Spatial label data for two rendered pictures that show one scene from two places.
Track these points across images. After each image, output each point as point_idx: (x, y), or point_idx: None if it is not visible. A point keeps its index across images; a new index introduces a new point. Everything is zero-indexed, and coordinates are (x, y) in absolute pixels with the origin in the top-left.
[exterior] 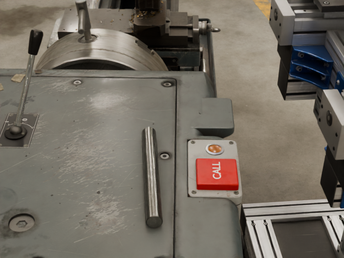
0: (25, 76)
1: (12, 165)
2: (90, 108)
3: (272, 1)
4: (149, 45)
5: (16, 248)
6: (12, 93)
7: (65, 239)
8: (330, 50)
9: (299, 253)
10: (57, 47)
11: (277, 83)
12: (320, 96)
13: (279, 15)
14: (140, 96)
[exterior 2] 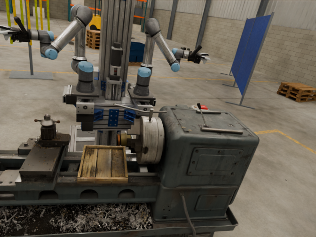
0: (202, 114)
1: (217, 126)
2: (190, 118)
3: (77, 105)
4: (61, 149)
5: (236, 125)
6: (191, 128)
7: (230, 121)
8: (99, 106)
9: None
10: (150, 129)
11: (82, 130)
12: (96, 122)
13: (90, 106)
14: (181, 112)
